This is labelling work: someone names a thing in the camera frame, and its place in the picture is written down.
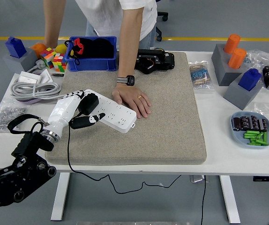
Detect person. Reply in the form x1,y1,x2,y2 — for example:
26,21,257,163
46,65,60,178
75,0,158,49

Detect grey coiled power cable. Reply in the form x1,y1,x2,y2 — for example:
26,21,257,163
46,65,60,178
10,65,64,102

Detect hanging black cable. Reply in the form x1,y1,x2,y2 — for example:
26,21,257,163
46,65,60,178
200,175,207,225

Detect black wristwatch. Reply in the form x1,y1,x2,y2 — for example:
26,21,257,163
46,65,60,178
116,75,135,86

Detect person's right hand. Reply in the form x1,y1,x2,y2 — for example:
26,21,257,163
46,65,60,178
43,38,59,49

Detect blue plastic bin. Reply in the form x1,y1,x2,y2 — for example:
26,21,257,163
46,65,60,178
64,36,118,72

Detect yellow round fruit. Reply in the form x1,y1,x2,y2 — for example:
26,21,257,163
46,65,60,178
54,44,67,54

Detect black electronic module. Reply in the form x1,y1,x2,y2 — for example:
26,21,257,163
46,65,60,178
134,48,175,75

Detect light blue plate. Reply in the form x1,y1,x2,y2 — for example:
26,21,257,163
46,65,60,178
230,112,269,149

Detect flat clear plastic bag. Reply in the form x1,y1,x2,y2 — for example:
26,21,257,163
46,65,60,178
254,102,269,116

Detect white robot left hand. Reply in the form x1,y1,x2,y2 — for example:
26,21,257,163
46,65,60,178
45,90,106,136

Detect grey two-slot holder block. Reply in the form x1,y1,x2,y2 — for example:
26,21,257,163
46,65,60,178
211,44,247,87

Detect clear bag of resistors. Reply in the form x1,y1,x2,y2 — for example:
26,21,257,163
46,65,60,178
188,61,215,91

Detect thin black plug cord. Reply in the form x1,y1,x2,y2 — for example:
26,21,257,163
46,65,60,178
67,112,182,195

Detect metal bracket under table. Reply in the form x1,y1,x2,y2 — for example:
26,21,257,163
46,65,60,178
189,174,209,183

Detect blue house-shaped block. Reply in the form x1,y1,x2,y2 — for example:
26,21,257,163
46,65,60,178
5,36,27,59
238,68,262,91

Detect colourful puzzle cube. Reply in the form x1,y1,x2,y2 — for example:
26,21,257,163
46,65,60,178
52,53,68,72
39,47,57,69

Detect grey single-slot holder block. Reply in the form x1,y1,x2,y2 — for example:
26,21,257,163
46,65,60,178
2,48,38,74
223,74,264,111

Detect orange round fruit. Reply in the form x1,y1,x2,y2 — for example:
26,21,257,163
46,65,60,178
30,43,47,59

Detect orange cylinder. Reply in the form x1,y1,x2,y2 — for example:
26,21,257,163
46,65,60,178
224,34,241,54
228,48,247,69

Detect black pouch with red trim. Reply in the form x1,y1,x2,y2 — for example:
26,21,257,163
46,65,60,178
64,37,115,65

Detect clear bag of metal nuts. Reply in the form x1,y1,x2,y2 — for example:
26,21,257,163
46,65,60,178
0,99,29,133

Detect person's left hand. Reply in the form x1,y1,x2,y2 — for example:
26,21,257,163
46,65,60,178
112,83,152,119

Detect white table leg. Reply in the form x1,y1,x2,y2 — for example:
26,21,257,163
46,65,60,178
51,172,71,221
219,175,241,225

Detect white power strip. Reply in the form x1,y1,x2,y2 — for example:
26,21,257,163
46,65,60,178
84,89,137,134

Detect black office chair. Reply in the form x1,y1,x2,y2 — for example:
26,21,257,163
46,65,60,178
155,11,169,42

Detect crumpled clear plastic bags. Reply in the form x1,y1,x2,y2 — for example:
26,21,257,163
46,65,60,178
242,49,269,71

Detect black plug adapter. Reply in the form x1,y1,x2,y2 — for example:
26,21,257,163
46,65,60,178
77,93,100,116

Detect grey-brown mat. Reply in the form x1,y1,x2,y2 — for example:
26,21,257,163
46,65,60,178
45,51,207,165

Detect small white box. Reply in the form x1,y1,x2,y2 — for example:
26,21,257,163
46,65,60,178
18,71,43,84

